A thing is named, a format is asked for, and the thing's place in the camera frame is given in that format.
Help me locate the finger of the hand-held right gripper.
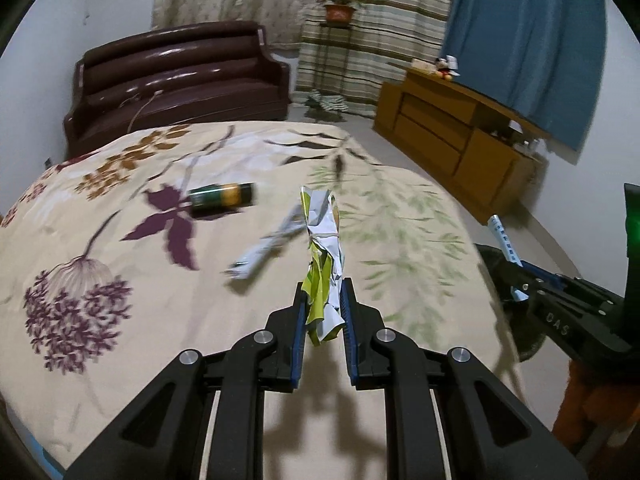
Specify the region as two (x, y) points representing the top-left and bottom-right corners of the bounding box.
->
(518, 260), (621, 306)
(510, 282), (546, 311)

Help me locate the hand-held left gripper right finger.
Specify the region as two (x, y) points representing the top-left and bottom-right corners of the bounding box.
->
(339, 279), (588, 480)

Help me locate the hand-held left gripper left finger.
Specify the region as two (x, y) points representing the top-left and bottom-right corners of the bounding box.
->
(62, 282), (307, 480)

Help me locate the black trash bin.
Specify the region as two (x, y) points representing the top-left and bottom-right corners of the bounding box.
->
(472, 242), (548, 363)

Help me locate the blue white paper strip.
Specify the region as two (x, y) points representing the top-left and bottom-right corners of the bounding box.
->
(487, 214), (531, 303)

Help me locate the white yellow wrapper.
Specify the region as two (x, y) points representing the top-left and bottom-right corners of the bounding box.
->
(299, 185), (347, 347)

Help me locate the person's right forearm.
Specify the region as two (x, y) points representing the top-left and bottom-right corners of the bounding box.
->
(552, 357), (631, 453)

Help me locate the floral cream bedcover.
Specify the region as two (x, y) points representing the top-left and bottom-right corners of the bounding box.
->
(0, 121), (526, 480)

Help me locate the green can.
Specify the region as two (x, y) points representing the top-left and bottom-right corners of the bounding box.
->
(187, 182), (257, 218)

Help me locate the wooden cabinet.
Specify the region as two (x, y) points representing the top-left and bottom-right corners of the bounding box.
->
(372, 67), (551, 225)

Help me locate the cartoon mouse plush toy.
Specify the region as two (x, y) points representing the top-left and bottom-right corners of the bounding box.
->
(432, 55), (461, 81)

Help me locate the blue curtain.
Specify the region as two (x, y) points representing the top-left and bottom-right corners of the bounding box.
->
(440, 0), (608, 153)

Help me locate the brown leather sofa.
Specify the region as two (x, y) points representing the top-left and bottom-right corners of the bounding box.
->
(62, 20), (293, 158)

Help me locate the striped curtain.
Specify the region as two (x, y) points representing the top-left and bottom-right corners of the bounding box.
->
(292, 0), (458, 120)

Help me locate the metal plant stand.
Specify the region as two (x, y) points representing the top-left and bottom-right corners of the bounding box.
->
(317, 21), (357, 106)

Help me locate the potted plant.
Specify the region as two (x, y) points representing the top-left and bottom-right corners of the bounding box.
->
(309, 0), (365, 25)

